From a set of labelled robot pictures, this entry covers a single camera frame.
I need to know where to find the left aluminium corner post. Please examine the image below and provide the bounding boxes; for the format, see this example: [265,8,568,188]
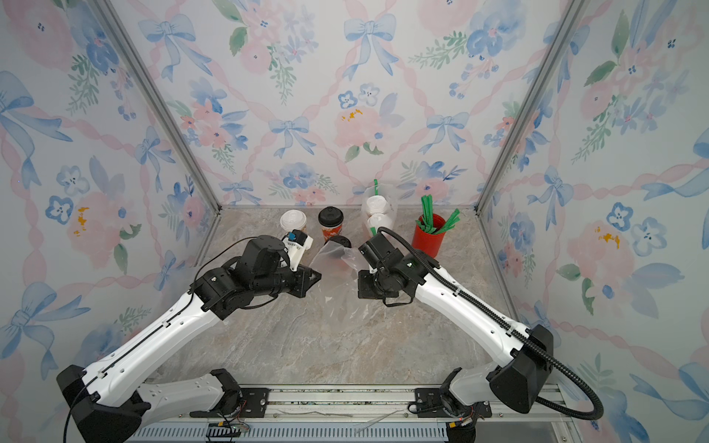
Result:
[89,0,222,214]

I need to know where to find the back black-lid red cup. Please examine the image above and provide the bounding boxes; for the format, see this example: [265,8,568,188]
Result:
[318,206,345,241]

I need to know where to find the right aluminium corner post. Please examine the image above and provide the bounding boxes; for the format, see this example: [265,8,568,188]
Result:
[476,0,587,216]

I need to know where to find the green wrapped straws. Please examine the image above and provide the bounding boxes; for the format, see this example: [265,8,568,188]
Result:
[417,195,461,236]

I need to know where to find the red straw holder cup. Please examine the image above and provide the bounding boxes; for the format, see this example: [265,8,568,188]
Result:
[412,213,446,258]

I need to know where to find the front black-lid red cup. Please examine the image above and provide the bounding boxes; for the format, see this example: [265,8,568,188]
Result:
[327,236,352,248]

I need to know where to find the black-lid red cup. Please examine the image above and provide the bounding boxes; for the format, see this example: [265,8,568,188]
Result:
[318,206,345,241]
[327,236,352,248]

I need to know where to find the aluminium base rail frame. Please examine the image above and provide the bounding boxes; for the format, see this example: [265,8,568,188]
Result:
[131,385,582,442]

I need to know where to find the clear plastic carrier bag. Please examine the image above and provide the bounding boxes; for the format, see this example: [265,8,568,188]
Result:
[360,179,399,239]

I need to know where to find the back left white-lid cup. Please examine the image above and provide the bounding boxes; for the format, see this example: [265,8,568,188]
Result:
[280,210,308,233]

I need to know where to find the black corrugated cable conduit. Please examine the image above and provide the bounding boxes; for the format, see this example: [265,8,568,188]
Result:
[376,226,605,421]

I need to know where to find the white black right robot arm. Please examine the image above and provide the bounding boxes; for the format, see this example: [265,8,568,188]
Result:
[357,234,553,417]

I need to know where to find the aluminium corner post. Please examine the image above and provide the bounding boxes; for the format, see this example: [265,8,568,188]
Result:
[476,0,587,216]
[89,0,222,214]

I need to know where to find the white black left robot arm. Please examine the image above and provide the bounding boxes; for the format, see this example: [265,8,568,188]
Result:
[57,230,321,442]

